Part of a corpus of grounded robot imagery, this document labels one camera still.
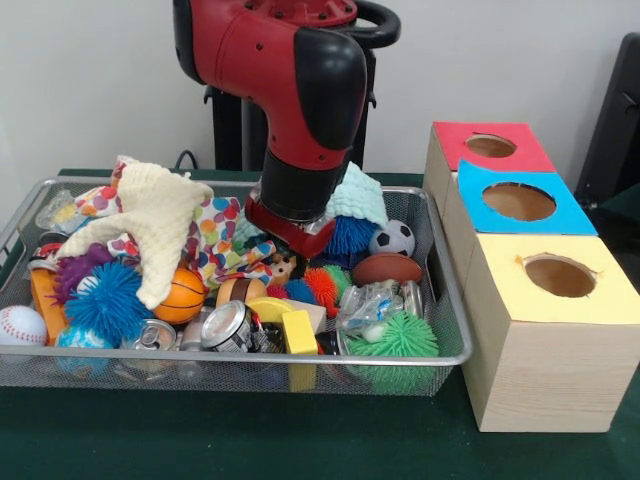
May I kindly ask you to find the green spiky ball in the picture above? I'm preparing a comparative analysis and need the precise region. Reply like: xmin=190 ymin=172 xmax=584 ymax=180
xmin=348 ymin=310 xmax=440 ymax=394

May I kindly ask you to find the shallow wire mesh bin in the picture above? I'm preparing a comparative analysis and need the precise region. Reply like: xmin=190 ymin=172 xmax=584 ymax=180
xmin=0 ymin=177 xmax=474 ymax=396

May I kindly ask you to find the brown toy football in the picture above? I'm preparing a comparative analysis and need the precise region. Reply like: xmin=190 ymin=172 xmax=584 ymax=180
xmin=352 ymin=252 xmax=424 ymax=288

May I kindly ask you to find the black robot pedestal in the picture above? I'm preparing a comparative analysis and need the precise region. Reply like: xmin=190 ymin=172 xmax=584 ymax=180
xmin=205 ymin=0 xmax=401 ymax=171

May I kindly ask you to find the dark green table cloth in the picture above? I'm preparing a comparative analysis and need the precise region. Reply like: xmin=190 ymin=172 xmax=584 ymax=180
xmin=0 ymin=168 xmax=640 ymax=480

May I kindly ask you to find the mint green waffle cloth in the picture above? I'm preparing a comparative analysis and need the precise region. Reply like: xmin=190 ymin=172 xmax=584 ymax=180
xmin=232 ymin=162 xmax=389 ymax=246

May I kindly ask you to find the wooden box with three holes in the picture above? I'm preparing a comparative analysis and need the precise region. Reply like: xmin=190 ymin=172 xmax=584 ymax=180
xmin=423 ymin=122 xmax=640 ymax=433

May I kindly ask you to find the small black white soccer ball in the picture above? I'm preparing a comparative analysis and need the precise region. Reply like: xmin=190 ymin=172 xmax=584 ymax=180
xmin=368 ymin=219 xmax=416 ymax=258

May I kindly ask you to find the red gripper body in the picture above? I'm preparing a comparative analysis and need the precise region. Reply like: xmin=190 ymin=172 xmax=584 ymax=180
xmin=245 ymin=195 xmax=338 ymax=261

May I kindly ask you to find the colourful patterned cloth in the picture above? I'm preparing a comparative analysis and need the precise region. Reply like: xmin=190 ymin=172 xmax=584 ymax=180
xmin=75 ymin=155 xmax=279 ymax=291

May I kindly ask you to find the orange brown plush animal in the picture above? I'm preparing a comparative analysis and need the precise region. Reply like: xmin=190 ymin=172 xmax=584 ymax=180
xmin=266 ymin=250 xmax=307 ymax=286

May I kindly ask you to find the cream yellow waffle cloth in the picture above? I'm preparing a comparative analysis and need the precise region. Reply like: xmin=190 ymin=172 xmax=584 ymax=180
xmin=55 ymin=160 xmax=216 ymax=306

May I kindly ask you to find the black chair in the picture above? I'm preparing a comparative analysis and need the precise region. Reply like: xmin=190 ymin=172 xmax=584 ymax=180
xmin=575 ymin=33 xmax=640 ymax=263

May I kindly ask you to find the small orange basketball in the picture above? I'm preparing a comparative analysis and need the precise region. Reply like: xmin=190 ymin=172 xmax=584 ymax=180
xmin=152 ymin=268 xmax=208 ymax=326

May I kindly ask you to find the blue fuzzy ball with eyes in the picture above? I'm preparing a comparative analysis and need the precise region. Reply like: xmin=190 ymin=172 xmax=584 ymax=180
xmin=65 ymin=262 xmax=153 ymax=343

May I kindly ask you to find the blue spiky ball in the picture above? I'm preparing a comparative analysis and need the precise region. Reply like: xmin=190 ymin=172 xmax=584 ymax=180
xmin=325 ymin=215 xmax=379 ymax=256

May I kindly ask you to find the yellow plastic block toy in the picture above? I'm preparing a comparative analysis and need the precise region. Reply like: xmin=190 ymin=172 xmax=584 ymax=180
xmin=245 ymin=296 xmax=319 ymax=356

